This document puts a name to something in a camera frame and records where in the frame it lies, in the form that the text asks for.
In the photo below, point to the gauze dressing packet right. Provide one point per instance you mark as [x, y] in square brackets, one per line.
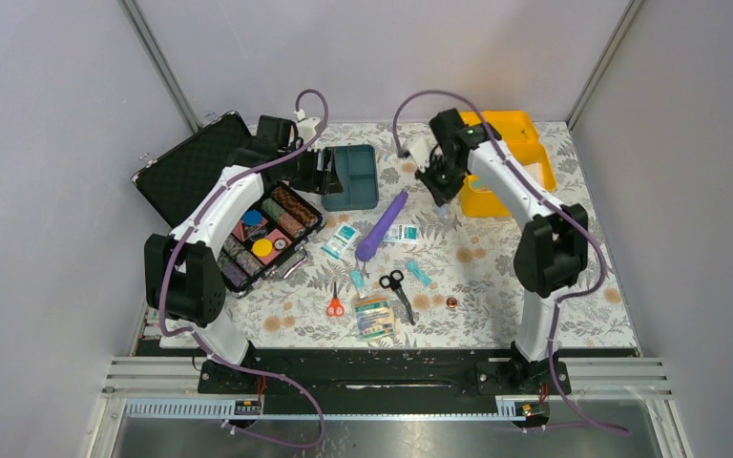
[402, 233]

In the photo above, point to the teal divided tray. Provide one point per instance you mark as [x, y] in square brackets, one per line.
[356, 168]

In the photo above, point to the teal wrapped packet right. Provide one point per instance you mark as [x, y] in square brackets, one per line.
[414, 268]

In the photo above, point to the adhesive bandage pack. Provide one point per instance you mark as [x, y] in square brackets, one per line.
[374, 318]

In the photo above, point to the black poker chip case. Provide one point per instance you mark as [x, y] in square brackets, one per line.
[215, 202]

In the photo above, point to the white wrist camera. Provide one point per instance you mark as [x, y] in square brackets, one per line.
[419, 150]
[307, 128]

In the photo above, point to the clear bag blue roll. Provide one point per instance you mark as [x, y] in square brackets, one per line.
[442, 211]

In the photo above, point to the white gauze pad bag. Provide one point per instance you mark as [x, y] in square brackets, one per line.
[535, 170]

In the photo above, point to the gauze dressing packet left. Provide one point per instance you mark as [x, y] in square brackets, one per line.
[341, 241]

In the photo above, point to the black mounting base plate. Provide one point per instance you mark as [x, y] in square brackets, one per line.
[379, 382]

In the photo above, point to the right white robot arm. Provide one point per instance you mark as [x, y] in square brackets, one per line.
[553, 248]

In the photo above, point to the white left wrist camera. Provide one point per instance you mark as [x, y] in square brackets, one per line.
[307, 128]

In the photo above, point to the purple flashlight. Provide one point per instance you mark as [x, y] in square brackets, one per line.
[368, 247]

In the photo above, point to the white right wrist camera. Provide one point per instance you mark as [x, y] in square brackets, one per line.
[419, 150]

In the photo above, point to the yellow plastic box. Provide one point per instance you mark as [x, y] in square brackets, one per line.
[522, 138]

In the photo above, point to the teal wrapped packet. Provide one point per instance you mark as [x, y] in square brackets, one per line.
[358, 283]
[414, 268]

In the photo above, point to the black handled scissors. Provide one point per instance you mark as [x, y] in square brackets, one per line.
[393, 281]

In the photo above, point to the teal wrapped packet left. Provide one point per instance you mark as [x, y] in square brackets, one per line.
[358, 283]

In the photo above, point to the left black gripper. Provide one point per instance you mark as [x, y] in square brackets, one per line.
[319, 181]

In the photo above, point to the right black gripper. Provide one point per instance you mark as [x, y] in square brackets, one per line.
[441, 195]

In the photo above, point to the gauze dressing packet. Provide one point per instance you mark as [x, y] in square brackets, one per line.
[402, 233]
[341, 241]

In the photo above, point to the orange handled scissors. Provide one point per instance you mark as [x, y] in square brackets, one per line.
[335, 308]

